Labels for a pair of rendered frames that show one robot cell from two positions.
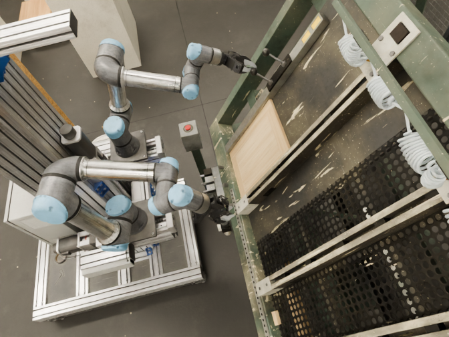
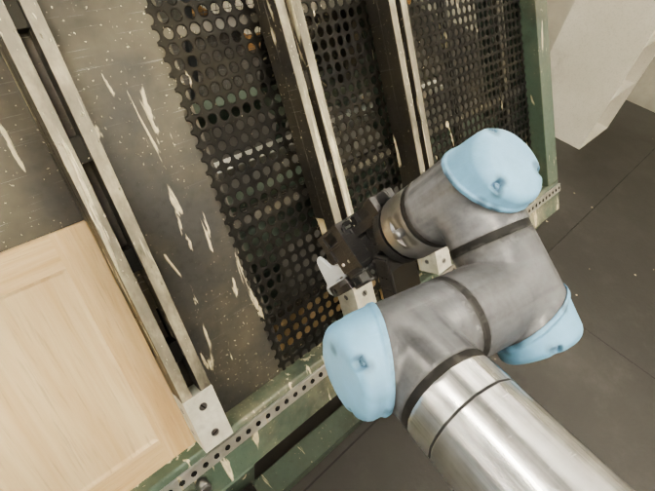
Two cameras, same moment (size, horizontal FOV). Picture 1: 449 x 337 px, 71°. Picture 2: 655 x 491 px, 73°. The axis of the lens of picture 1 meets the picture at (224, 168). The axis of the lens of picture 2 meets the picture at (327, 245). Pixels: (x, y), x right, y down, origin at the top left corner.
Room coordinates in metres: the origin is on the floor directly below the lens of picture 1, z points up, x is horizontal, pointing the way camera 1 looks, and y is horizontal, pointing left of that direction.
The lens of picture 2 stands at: (0.84, 0.29, 1.83)
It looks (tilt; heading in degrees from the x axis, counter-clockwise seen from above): 46 degrees down; 221
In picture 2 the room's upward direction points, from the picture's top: 10 degrees clockwise
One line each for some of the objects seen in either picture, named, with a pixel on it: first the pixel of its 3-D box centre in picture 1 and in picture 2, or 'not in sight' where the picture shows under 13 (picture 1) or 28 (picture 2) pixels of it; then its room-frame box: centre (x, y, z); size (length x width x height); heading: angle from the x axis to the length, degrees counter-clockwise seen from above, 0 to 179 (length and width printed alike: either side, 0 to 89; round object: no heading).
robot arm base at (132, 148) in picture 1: (124, 142); not in sight; (1.22, 0.55, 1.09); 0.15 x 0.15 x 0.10
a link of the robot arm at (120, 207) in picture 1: (121, 210); not in sight; (0.72, 0.54, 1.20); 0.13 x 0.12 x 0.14; 168
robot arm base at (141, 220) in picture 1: (130, 217); not in sight; (0.72, 0.53, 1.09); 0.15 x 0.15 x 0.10
